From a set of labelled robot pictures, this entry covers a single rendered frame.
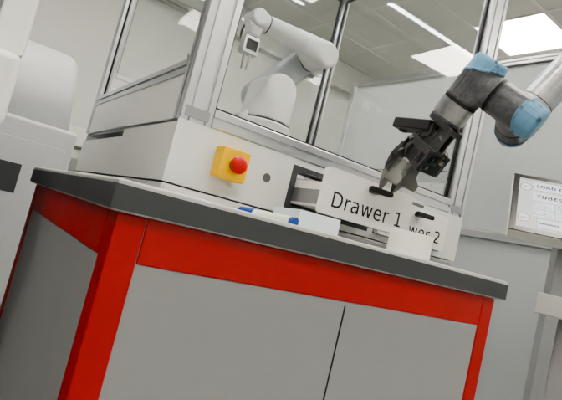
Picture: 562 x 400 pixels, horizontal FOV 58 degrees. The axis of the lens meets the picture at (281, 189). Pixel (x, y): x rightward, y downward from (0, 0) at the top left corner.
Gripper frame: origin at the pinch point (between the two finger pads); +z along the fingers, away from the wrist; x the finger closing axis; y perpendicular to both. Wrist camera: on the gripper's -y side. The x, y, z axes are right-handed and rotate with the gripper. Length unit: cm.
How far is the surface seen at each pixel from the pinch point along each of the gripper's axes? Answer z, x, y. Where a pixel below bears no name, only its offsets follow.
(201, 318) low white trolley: 0, -60, 49
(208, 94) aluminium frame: 3.4, -41.7, -21.0
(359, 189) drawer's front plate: 4.7, -4.3, -2.2
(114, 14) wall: 93, -8, -353
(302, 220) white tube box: 3.3, -32.5, 20.5
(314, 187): 9.9, -12.6, -6.4
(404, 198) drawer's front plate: 3.4, 11.2, -3.1
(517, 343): 65, 163, -22
